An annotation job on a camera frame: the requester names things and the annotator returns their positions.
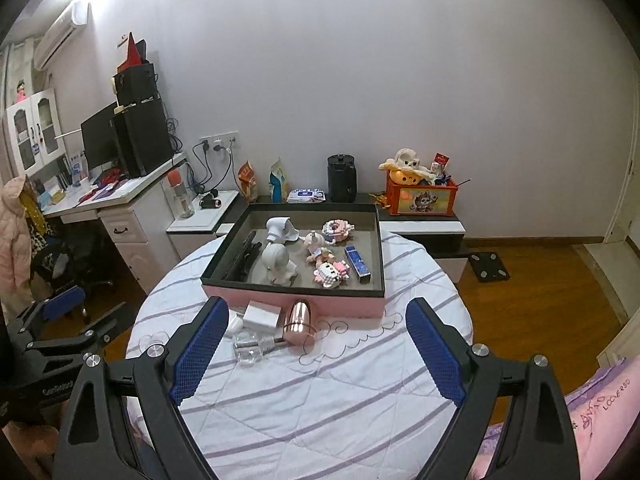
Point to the small doll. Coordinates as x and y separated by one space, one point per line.
319 250

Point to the white glass-door cabinet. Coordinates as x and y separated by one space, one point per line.
35 130

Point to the white desk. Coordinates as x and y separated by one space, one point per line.
135 230

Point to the white wet wipes pack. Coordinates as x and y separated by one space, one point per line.
307 196

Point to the orange toy crate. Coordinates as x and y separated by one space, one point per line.
422 200

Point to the small white box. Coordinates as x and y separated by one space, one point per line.
262 317

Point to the black computer monitor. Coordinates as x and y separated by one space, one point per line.
100 135

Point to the black remote control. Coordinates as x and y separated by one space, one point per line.
252 255

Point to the red cloth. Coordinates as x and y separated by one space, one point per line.
107 177

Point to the clear bottle with orange cap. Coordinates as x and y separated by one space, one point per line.
182 195

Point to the plush toy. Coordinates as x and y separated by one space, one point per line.
410 160

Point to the blue rectangular bar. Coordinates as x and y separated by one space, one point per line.
357 262

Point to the black computer tower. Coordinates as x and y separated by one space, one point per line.
142 137

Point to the small pink cat toy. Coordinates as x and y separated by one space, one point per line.
336 230

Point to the white air conditioner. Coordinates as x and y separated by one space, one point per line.
60 35

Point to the red paper item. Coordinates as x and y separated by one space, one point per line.
132 52

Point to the white door frame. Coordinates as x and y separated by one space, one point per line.
622 195

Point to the black comb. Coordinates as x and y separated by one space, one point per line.
239 266

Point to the black office chair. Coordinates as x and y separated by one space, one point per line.
65 265

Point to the striped white tablecloth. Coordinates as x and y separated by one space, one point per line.
325 410

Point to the orange snack bag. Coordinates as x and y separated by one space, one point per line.
247 182

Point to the small black device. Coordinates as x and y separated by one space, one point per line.
210 203

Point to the white wall socket strip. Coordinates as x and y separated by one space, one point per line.
219 141

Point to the black kettle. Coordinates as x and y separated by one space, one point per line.
342 180

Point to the pink brick toy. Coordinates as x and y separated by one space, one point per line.
330 274

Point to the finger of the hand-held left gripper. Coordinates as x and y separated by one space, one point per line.
435 350
95 332
200 350
62 302

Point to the pink bed sheet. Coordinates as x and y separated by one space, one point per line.
600 410

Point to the blue and white bag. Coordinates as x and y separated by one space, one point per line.
278 180

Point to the pink coat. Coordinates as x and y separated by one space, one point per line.
15 235

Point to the black bathroom scale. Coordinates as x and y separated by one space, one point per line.
489 267

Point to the pink toy figure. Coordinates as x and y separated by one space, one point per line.
21 91

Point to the white side cabinet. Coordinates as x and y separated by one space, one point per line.
200 230

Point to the white astronaut figurine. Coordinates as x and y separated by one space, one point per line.
277 262

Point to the rose gold metal cylinder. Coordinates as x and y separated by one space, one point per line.
299 327

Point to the low cabinet with black top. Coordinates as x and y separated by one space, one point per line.
425 227

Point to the pink box with black rim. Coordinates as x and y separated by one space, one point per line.
300 305

